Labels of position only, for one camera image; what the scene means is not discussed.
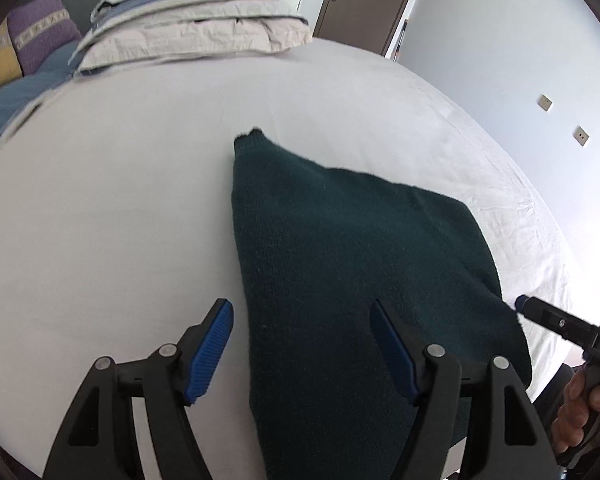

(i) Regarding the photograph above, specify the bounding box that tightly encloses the white bed sheet mattress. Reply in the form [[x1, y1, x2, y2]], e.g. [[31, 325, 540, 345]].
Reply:
[[0, 40, 571, 479]]

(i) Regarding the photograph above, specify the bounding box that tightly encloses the purple patterned cushion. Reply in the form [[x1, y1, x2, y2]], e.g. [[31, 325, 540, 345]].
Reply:
[[7, 0, 81, 76]]

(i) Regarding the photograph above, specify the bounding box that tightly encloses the person's right hand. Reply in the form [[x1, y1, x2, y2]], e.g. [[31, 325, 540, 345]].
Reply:
[[550, 370, 600, 455]]

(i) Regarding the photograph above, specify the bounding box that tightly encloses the folded beige blue duvet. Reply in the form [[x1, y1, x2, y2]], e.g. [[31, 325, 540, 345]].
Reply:
[[72, 0, 313, 74]]

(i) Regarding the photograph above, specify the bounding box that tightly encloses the dark green knit sweater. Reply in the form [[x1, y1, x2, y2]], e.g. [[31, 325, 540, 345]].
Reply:
[[232, 130, 532, 479]]

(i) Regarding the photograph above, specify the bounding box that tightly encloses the lower wall socket plate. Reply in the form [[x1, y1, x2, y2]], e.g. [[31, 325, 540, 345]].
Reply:
[[573, 126, 590, 146]]

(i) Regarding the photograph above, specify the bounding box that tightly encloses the blue pillow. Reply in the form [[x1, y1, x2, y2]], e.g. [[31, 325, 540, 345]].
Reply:
[[0, 41, 82, 132]]

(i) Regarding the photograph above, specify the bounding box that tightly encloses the upper wall switch plate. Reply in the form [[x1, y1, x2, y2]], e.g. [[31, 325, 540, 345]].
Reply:
[[538, 94, 553, 113]]

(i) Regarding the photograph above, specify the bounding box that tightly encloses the brown wooden door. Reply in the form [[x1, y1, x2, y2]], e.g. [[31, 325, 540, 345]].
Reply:
[[314, 0, 407, 54]]

